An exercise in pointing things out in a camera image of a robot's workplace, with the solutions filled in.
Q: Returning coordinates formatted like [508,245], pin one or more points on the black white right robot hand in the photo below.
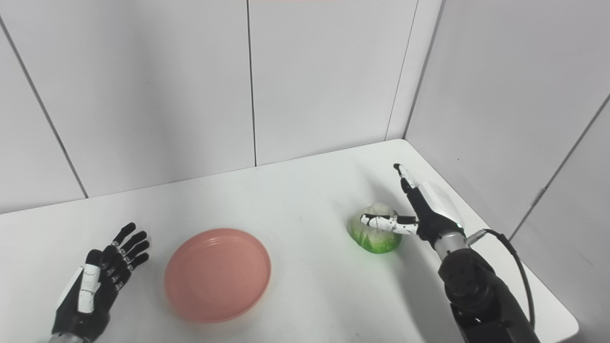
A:
[431,209]

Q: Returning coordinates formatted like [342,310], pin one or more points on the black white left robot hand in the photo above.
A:
[95,286]

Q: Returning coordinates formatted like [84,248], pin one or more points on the green white toy cabbage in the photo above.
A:
[376,240]

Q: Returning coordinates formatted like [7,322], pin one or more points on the pink round plate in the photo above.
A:
[217,276]

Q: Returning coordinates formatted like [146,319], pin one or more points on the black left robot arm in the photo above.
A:
[66,338]

